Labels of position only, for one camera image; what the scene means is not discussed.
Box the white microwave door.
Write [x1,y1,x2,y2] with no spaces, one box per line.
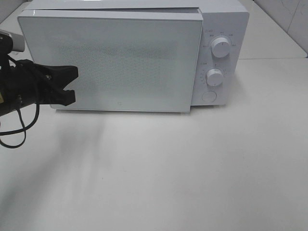
[18,10,203,112]

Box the white microwave oven body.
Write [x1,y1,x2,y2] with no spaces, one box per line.
[23,0,249,108]

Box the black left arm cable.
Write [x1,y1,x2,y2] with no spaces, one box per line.
[0,56,40,149]

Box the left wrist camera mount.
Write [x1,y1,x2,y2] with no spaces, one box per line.
[0,30,25,58]

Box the round white door button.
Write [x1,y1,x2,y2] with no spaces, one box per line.
[202,90,217,103]

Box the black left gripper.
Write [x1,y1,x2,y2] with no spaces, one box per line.
[0,59,78,116]

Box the white lower microwave knob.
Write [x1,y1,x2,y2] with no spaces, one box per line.
[206,68,224,87]

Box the white upper microwave knob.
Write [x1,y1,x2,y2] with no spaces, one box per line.
[210,36,231,58]

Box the white microwave knob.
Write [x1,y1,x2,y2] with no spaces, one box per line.
[210,36,231,58]
[206,68,224,87]

